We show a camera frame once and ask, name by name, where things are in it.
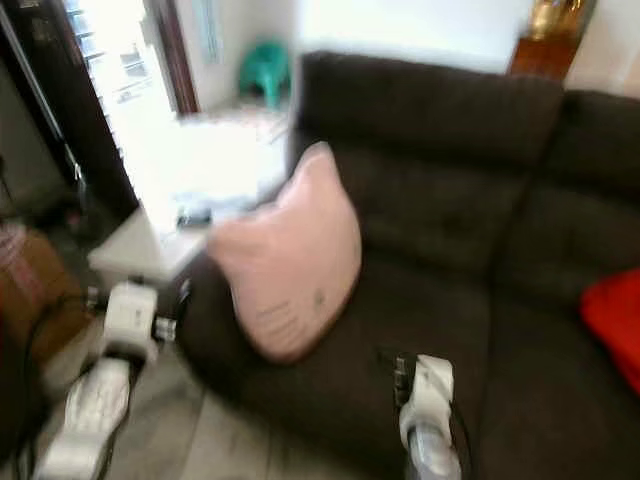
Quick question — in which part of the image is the white coffee table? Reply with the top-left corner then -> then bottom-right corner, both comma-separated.
88,110 -> 296,291

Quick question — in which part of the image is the dark brown fabric sofa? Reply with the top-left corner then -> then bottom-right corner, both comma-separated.
175,50 -> 640,480

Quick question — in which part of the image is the gold ornament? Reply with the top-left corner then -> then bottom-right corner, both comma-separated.
530,0 -> 598,41

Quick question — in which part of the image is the dark wooden door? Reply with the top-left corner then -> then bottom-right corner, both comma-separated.
0,0 -> 141,216

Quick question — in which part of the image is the brown wooden cabinet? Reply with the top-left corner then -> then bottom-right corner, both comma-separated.
508,35 -> 583,79

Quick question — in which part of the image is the teal plastic stool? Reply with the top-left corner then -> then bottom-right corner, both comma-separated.
238,38 -> 293,111

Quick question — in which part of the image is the pink cat-shaped pillow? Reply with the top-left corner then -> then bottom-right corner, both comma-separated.
208,141 -> 363,364

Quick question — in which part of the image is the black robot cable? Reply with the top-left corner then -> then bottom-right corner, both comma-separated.
15,292 -> 106,480

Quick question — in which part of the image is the red pillow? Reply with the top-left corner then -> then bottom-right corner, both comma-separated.
578,268 -> 640,396

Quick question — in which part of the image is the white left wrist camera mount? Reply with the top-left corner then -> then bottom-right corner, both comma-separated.
105,282 -> 159,363

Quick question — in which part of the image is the brown window frame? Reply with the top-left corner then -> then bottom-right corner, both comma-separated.
145,0 -> 201,116

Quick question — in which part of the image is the brown cardboard box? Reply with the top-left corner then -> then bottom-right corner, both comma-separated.
0,222 -> 89,361

